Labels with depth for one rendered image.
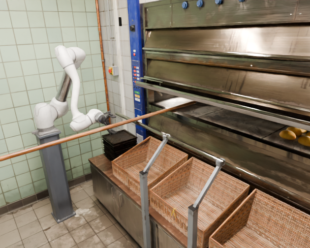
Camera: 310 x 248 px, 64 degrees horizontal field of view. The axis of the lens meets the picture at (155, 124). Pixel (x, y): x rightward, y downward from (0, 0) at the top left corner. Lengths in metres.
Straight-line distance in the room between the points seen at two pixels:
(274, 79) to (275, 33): 0.26
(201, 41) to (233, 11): 0.30
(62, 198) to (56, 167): 0.37
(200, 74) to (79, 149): 1.96
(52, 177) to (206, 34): 1.94
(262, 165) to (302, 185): 0.26
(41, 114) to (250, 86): 1.78
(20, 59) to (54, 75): 0.36
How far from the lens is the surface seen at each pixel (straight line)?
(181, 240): 1.80
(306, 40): 1.52
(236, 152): 1.88
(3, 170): 3.16
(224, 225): 1.69
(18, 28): 2.89
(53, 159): 2.61
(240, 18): 1.72
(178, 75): 2.08
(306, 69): 1.52
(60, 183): 2.76
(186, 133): 2.17
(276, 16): 1.60
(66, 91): 2.51
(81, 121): 2.13
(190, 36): 1.98
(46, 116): 2.47
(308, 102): 1.53
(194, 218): 1.48
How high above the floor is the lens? 1.88
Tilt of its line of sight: 21 degrees down
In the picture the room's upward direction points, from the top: 2 degrees counter-clockwise
